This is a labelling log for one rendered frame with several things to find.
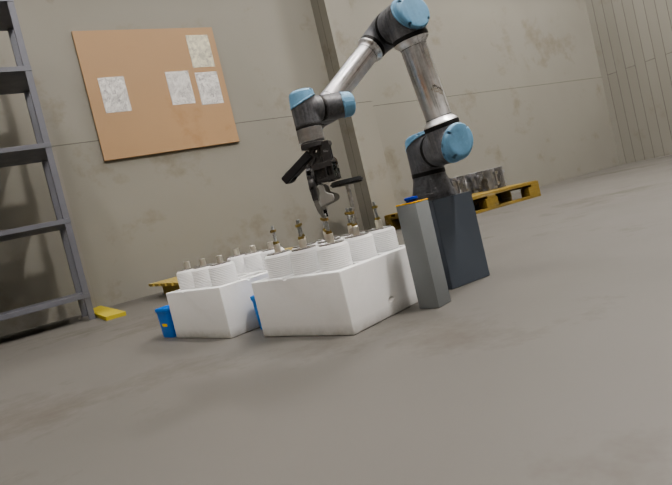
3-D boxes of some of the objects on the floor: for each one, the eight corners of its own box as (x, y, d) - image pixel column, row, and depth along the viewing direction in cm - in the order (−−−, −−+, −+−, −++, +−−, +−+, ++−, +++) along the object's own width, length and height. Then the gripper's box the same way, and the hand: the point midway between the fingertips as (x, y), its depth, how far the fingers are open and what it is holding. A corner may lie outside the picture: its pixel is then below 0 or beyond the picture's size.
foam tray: (255, 308, 239) (246, 269, 239) (314, 305, 212) (303, 260, 211) (176, 337, 212) (165, 293, 211) (231, 338, 184) (218, 287, 184)
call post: (431, 302, 166) (408, 203, 165) (451, 301, 161) (428, 199, 160) (419, 309, 161) (395, 206, 160) (439, 308, 156) (415, 202, 155)
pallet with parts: (476, 206, 625) (468, 174, 623) (544, 194, 544) (536, 157, 543) (384, 232, 555) (375, 195, 554) (446, 223, 475) (436, 180, 474)
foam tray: (342, 302, 203) (331, 255, 202) (429, 296, 176) (417, 242, 176) (263, 337, 174) (250, 282, 173) (354, 335, 148) (339, 271, 147)
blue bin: (221, 315, 242) (215, 289, 242) (235, 315, 234) (229, 288, 234) (160, 338, 221) (153, 309, 221) (173, 338, 213) (165, 308, 213)
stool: (368, 235, 552) (355, 179, 550) (396, 232, 502) (382, 170, 499) (321, 248, 531) (307, 189, 528) (346, 246, 480) (330, 181, 477)
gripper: (323, 137, 149) (341, 213, 150) (334, 140, 160) (351, 210, 161) (294, 145, 152) (312, 220, 152) (307, 147, 162) (323, 217, 163)
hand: (322, 213), depth 157 cm, fingers open, 3 cm apart
